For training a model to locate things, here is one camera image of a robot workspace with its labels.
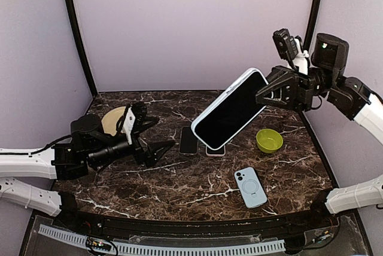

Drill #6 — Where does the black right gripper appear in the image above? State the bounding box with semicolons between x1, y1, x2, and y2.
252;64;336;112

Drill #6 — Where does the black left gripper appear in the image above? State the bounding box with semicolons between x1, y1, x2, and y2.
87;133;175;168

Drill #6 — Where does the purple-edged black phone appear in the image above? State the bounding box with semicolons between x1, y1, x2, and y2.
179;126;198;155

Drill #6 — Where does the white-backed phone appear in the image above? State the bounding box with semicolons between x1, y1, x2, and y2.
194;72;269;147

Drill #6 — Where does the grey-blue phone case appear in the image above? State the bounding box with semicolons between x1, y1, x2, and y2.
190;68;270;151

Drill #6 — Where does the pink phone case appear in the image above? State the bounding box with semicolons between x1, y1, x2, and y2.
205;146;226;157

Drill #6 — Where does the black phone light-blue edge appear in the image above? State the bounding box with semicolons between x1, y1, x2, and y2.
206;146;226;155

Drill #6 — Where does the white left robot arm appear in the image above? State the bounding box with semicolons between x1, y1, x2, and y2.
1;114;175;230

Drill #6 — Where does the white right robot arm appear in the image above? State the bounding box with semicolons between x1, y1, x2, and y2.
255;29;382;142

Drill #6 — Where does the light blue phone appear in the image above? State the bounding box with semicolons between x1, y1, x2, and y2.
234;167;268;209

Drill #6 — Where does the beige ceramic plate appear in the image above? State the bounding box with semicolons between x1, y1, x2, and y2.
101;106;126;136

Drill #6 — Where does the lime green bowl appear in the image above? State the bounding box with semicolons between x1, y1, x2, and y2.
256;129;284;154

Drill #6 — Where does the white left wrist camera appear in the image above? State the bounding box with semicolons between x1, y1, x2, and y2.
119;102;147;145

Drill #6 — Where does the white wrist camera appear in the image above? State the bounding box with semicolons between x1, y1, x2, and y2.
119;102;147;145
272;28;310;75

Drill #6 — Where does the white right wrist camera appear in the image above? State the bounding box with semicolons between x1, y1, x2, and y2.
272;28;310;75

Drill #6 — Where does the black right frame post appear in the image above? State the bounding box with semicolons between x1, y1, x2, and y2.
303;0;321;51

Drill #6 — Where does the black frame post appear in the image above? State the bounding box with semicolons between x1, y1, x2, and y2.
65;0;98;98
303;0;321;51

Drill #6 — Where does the white slotted cable duct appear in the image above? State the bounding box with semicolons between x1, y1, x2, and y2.
38;224;286;255

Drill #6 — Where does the black left frame post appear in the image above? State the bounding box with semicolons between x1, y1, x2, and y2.
65;0;98;98

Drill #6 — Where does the black front table rail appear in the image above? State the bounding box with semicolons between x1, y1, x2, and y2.
32;199;357;240

